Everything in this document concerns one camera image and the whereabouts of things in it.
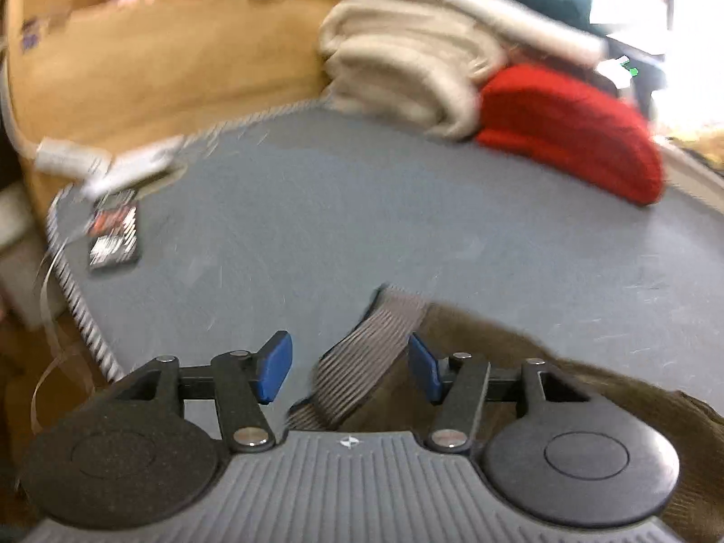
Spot brown corduroy pants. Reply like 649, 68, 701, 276
287, 287, 723, 542

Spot black red packet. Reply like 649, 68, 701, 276
88, 189, 141, 272

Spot red folded blanket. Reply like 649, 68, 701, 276
476, 64, 665, 206

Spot wooden headboard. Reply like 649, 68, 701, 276
4, 0, 340, 214

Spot white folded blanket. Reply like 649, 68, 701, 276
439, 0, 609, 67

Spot beige folded blanket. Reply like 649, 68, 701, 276
318, 0, 508, 140

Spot white charger with cable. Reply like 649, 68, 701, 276
1, 60, 184, 200

